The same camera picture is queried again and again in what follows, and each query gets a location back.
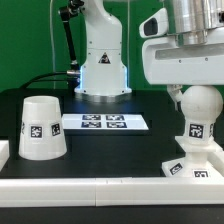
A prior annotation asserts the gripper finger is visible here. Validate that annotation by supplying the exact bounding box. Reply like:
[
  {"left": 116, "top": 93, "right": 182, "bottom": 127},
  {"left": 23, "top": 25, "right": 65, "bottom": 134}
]
[{"left": 167, "top": 84, "right": 182, "bottom": 109}]

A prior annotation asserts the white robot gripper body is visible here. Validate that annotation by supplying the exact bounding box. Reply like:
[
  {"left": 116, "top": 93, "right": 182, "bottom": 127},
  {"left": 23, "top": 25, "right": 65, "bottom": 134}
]
[{"left": 139, "top": 7, "right": 224, "bottom": 85}]

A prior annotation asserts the white lamp bulb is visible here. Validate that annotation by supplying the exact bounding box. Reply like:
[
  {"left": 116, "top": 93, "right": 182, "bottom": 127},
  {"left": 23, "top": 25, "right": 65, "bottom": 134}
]
[{"left": 181, "top": 86, "right": 223, "bottom": 145}]

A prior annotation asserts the white lamp base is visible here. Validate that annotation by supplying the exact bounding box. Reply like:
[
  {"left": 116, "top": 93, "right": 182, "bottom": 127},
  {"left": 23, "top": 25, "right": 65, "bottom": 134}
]
[{"left": 162, "top": 136, "right": 222, "bottom": 178}]

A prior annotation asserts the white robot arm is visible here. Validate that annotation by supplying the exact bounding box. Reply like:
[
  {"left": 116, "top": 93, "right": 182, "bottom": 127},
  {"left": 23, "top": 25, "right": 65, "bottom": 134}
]
[{"left": 139, "top": 0, "right": 224, "bottom": 103}]

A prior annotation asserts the white lamp shade cone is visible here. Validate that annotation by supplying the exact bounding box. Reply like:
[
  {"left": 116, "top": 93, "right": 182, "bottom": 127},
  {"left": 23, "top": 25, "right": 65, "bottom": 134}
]
[{"left": 19, "top": 96, "right": 67, "bottom": 160}]

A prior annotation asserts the white marker sheet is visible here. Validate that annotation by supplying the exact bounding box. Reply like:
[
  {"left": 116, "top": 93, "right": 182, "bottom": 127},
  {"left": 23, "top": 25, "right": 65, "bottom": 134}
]
[{"left": 62, "top": 114, "right": 148, "bottom": 130}]

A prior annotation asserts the white right fence rail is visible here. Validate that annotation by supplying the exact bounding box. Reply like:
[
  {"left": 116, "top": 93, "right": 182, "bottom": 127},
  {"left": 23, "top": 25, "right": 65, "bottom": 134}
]
[{"left": 214, "top": 154, "right": 224, "bottom": 177}]

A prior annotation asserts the white fence rail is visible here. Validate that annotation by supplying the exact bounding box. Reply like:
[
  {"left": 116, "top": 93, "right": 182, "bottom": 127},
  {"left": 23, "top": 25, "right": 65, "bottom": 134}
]
[
  {"left": 0, "top": 178, "right": 224, "bottom": 207},
  {"left": 0, "top": 140, "right": 9, "bottom": 171},
  {"left": 214, "top": 154, "right": 224, "bottom": 177}
]

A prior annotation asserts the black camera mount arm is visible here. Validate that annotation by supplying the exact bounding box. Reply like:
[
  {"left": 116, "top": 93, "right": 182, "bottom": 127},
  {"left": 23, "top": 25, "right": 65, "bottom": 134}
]
[{"left": 58, "top": 0, "right": 84, "bottom": 71}]

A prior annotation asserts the white hanging cable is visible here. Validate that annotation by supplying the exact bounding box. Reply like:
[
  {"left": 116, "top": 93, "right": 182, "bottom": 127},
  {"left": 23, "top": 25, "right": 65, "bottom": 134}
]
[{"left": 49, "top": 0, "right": 57, "bottom": 90}]

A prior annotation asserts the white front fence rail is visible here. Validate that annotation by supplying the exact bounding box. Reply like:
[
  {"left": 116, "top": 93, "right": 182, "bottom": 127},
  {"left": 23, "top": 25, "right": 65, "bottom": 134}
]
[{"left": 0, "top": 178, "right": 224, "bottom": 207}]

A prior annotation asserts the black cable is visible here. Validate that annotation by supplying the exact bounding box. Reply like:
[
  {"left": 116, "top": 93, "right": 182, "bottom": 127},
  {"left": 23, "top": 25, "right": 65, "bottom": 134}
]
[{"left": 19, "top": 69, "right": 81, "bottom": 89}]

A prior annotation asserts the white left fence rail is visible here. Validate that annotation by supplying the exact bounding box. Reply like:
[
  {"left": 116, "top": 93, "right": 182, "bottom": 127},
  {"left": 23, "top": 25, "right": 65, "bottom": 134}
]
[{"left": 0, "top": 140, "right": 9, "bottom": 171}]

